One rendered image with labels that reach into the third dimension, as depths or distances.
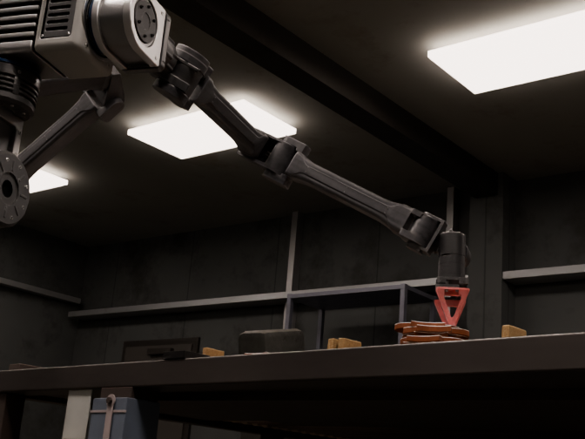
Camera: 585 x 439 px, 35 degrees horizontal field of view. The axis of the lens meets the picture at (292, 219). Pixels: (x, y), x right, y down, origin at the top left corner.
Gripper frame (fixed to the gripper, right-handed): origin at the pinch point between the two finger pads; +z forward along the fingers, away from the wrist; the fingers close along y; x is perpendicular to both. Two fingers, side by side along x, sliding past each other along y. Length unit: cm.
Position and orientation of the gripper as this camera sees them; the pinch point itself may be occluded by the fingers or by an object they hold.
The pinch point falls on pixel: (450, 325)
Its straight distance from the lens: 200.7
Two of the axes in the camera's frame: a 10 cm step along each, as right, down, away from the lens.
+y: 1.1, 2.9, 9.5
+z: -0.6, 9.6, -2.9
